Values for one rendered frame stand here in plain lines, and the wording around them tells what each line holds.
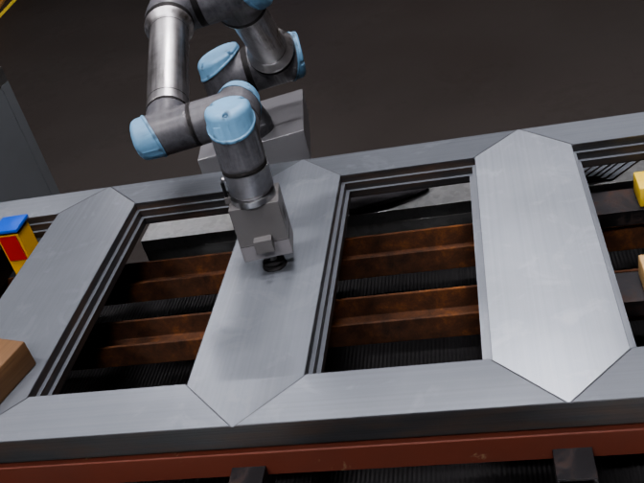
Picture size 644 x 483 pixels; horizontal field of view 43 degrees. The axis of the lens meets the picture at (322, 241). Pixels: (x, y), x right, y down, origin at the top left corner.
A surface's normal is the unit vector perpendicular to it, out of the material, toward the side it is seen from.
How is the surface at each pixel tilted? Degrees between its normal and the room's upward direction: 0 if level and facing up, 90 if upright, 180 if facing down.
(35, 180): 90
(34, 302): 0
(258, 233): 90
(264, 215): 90
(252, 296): 0
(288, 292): 0
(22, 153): 90
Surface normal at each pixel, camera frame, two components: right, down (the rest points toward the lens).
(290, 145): 0.04, 0.55
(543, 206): -0.22, -0.81
